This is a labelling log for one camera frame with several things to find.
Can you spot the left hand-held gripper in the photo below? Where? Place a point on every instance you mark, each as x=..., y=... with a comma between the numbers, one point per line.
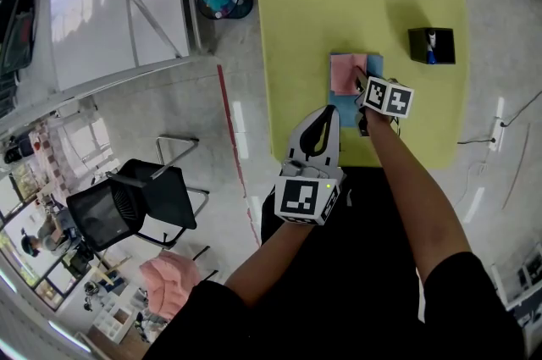
x=300, y=197

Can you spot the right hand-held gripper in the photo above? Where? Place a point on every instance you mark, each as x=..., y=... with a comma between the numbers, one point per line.
x=387, y=98

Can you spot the pink cloth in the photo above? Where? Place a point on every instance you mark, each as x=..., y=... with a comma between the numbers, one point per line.
x=343, y=72

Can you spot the blue cloth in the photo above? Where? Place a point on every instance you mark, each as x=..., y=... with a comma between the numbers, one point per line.
x=374, y=66

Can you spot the person's right forearm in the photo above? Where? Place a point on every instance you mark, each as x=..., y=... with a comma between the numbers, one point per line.
x=415, y=197

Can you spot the person's left forearm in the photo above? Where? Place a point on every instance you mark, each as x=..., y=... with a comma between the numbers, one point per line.
x=271, y=261

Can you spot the black pen holder box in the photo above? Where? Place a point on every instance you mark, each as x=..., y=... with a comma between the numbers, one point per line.
x=419, y=47

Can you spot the blue white pen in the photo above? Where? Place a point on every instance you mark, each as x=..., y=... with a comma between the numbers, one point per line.
x=431, y=49

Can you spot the red floor tape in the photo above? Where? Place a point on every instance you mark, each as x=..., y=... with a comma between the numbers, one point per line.
x=235, y=138

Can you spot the white power strip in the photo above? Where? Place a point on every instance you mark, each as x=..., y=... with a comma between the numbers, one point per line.
x=499, y=134

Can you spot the black mesh chair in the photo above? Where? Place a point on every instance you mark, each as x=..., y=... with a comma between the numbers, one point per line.
x=161, y=197

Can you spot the person's black shirt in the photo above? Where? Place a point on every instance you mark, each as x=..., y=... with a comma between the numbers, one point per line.
x=360, y=307

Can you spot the pink jacket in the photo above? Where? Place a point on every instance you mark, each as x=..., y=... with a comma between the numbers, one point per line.
x=169, y=282

